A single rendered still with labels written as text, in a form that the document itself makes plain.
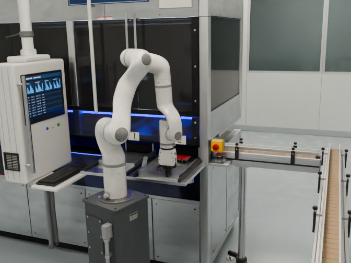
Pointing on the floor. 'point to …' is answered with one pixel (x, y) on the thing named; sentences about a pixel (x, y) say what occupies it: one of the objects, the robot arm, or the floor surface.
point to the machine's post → (205, 128)
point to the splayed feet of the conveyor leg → (235, 257)
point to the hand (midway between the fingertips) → (167, 173)
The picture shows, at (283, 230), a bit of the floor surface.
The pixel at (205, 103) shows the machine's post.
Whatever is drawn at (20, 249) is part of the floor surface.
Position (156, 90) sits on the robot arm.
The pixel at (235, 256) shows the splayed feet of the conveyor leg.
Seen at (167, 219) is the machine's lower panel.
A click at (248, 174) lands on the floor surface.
